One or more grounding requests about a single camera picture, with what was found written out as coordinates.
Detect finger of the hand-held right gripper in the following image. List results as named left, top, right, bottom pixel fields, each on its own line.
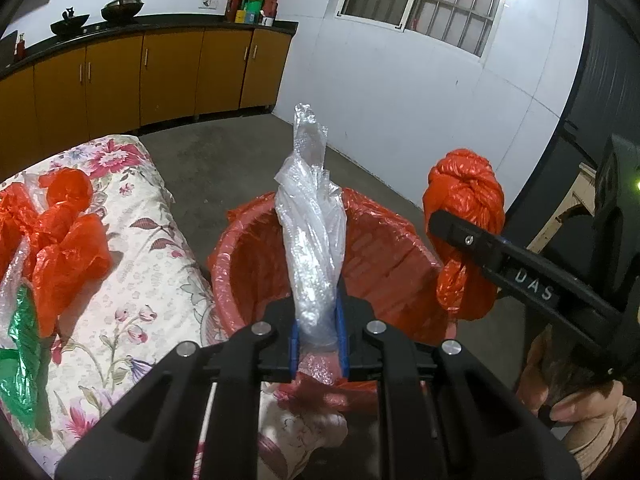
left=428, top=209, right=627, bottom=377

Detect wooden lower kitchen cabinets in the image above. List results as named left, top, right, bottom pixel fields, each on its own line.
left=0, top=19, right=299, bottom=177

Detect knotted red plastic bag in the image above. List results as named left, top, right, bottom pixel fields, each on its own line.
left=422, top=149, right=507, bottom=322

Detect clear plastic bag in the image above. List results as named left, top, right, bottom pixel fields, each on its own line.
left=274, top=102, right=347, bottom=352

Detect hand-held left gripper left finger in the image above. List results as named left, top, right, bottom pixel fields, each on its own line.
left=54, top=296, right=301, bottom=480

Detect dark grey door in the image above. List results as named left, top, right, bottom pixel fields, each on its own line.
left=500, top=0, right=640, bottom=271

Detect red basket liner bag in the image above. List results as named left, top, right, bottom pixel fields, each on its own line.
left=225, top=187, right=458, bottom=416

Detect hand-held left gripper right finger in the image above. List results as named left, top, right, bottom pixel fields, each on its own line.
left=334, top=285, right=583, bottom=480

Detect floral blanket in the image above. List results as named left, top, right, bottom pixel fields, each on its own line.
left=0, top=134, right=351, bottom=480

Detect black wok with lid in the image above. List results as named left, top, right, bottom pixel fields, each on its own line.
left=101, top=0, right=145, bottom=23

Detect cream wooden furniture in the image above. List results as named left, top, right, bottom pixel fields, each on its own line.
left=527, top=162, right=602, bottom=257

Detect green plastic bag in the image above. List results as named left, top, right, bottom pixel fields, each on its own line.
left=0, top=285, right=54, bottom=432

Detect red plastic waste basket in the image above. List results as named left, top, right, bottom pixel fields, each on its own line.
left=206, top=195, right=453, bottom=361

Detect person's right hand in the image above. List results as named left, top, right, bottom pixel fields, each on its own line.
left=515, top=332, right=637, bottom=477

